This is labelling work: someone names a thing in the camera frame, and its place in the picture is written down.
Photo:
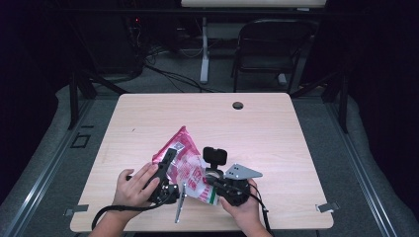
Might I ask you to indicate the grey table corner bracket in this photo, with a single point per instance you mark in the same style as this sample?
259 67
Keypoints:
76 209
327 207

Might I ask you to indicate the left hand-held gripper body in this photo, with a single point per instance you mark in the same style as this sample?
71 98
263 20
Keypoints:
166 192

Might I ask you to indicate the white desk top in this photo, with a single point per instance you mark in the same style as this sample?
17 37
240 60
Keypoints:
253 3

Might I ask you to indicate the person's right hand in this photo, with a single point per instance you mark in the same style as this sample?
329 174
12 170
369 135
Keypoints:
245 212

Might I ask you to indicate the pink and white plastic bag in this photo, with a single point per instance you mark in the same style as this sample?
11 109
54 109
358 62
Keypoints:
187 164

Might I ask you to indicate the person's left hand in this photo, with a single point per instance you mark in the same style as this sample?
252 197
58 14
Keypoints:
133 192

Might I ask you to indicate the clear jar with black lid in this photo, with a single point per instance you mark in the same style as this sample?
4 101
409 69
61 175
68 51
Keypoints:
214 155

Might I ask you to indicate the dark equipment with red light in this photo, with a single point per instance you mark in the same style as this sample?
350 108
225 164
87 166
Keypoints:
133 42

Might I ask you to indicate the black metal stand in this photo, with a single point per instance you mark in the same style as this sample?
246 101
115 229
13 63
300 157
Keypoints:
343 102
74 98

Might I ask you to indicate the white desk leg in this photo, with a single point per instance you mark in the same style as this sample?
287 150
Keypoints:
204 59

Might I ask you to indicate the black folding chair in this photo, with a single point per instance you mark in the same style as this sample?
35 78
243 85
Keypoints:
273 42

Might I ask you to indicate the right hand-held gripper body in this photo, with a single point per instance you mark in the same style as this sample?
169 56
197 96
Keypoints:
234 191

